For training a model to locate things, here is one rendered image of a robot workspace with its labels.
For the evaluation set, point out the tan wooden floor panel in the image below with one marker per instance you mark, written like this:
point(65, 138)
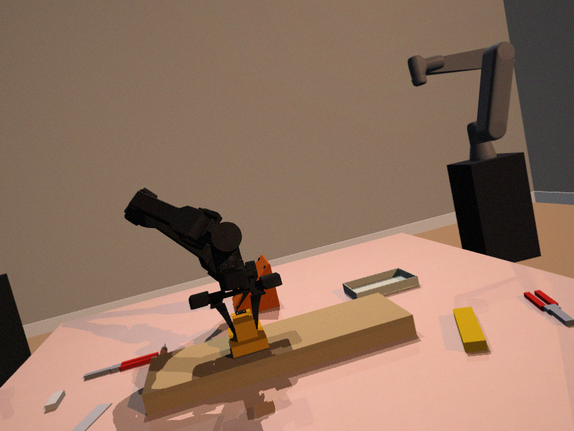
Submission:
point(208, 369)

